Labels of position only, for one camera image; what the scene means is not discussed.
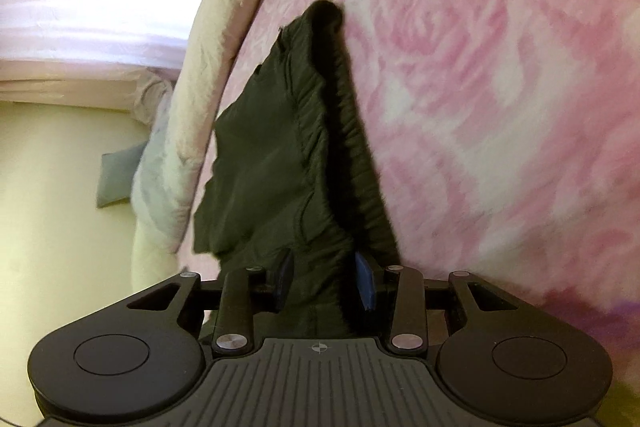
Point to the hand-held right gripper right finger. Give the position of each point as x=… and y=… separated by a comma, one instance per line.
x=365, y=279

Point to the black pants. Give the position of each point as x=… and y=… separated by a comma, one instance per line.
x=270, y=147

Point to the pink floral blanket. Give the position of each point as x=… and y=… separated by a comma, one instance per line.
x=450, y=57

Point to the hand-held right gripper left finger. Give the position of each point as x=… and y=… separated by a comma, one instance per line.
x=284, y=274

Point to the cream and grey quilt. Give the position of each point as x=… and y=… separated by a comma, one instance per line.
x=200, y=82

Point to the grey pillow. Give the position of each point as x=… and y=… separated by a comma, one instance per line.
x=117, y=177

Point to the pink curtain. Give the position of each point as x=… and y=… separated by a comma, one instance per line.
x=60, y=87

